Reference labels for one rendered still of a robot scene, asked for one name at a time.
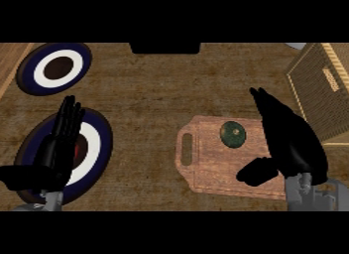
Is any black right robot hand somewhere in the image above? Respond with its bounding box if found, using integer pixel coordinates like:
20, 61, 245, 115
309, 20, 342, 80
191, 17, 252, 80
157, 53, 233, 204
236, 86, 330, 188

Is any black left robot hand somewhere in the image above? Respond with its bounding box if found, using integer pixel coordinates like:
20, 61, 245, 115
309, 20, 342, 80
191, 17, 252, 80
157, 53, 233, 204
0, 95, 88, 196

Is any dark green round squash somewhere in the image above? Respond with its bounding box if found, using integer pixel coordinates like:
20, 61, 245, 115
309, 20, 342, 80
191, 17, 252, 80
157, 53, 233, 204
219, 120, 249, 150

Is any blue and white ringed plate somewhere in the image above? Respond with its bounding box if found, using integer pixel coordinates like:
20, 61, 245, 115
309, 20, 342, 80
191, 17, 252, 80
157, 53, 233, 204
16, 43, 94, 97
14, 106, 115, 206

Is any pale grey round object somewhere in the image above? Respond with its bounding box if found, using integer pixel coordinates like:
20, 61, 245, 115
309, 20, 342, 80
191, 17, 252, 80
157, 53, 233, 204
283, 43, 308, 52

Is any wooden cutting board with handle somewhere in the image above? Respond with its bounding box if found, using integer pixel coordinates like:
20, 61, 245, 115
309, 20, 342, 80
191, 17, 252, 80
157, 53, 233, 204
175, 114, 287, 201

